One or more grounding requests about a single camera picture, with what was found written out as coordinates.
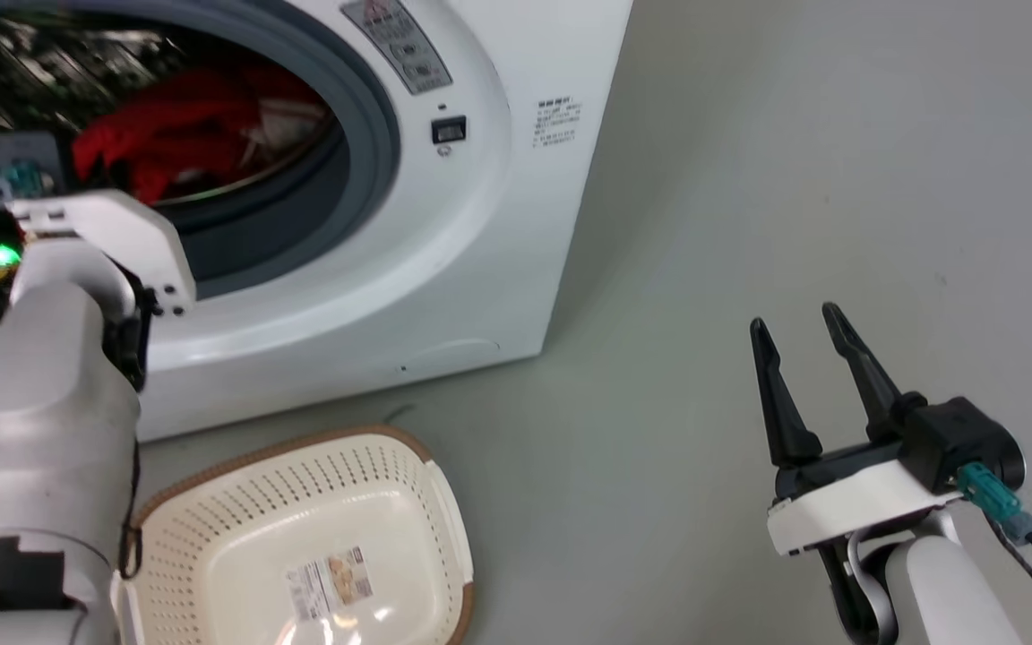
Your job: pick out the red garment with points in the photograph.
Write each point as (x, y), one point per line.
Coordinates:
(167, 125)

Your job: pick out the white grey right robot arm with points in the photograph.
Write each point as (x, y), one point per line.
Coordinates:
(937, 591)

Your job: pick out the grey rubber door gasket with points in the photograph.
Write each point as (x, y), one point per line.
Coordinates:
(371, 134)

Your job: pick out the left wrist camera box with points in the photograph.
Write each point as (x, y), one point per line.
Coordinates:
(25, 166)

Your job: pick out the steel washing machine drum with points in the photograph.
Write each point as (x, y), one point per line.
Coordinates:
(41, 81)

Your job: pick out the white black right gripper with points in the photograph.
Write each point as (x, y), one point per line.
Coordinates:
(856, 502)

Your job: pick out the grey warning label sticker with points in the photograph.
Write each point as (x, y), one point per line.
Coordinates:
(399, 43)

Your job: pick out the beige white garment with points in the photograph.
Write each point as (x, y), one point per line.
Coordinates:
(288, 125)

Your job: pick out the product sticker in basket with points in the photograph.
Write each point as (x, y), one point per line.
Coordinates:
(330, 582)

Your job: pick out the black door latch socket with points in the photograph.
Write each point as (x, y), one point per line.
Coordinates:
(448, 131)

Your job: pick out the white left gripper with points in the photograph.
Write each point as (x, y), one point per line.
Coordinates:
(126, 228)

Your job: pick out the printed text label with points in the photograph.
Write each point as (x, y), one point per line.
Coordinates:
(557, 121)

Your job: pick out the cream perforated laundry basket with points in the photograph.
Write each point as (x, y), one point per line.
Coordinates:
(238, 528)

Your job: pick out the white front-load washing machine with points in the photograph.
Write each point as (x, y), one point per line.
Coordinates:
(516, 224)

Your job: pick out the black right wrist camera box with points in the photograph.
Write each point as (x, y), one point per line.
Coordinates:
(964, 439)

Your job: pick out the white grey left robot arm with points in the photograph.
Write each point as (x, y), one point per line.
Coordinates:
(41, 421)

